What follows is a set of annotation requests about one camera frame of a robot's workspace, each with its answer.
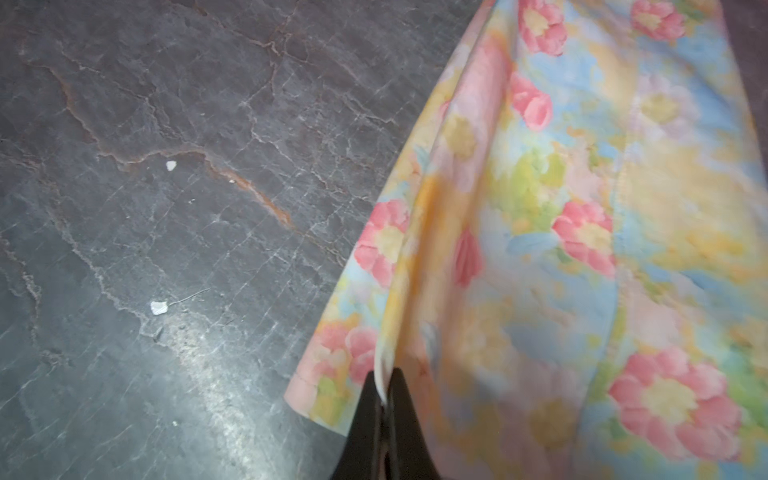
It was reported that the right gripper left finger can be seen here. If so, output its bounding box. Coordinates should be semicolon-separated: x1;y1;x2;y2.
330;371;384;480

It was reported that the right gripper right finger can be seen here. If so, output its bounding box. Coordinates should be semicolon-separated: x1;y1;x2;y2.
384;368;441;480

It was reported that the floral pastel skirt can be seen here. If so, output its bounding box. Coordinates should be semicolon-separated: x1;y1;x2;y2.
285;1;767;479

